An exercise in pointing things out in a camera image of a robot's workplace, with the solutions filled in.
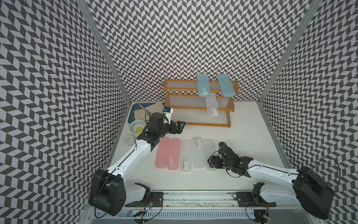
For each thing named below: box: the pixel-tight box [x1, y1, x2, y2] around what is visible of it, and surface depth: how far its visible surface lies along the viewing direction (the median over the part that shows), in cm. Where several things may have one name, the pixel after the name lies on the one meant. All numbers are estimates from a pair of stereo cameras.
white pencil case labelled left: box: [179, 139, 193, 173], surface depth 88 cm
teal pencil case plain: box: [217, 73, 236, 98], surface depth 89 cm
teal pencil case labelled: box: [197, 73, 211, 97], surface depth 87 cm
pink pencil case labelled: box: [166, 137, 182, 171], surface depth 89 cm
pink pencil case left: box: [154, 136, 172, 169], surface depth 89 cm
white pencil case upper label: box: [191, 136, 206, 170], surface depth 91 cm
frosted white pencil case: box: [205, 92, 220, 116], surface depth 96 cm
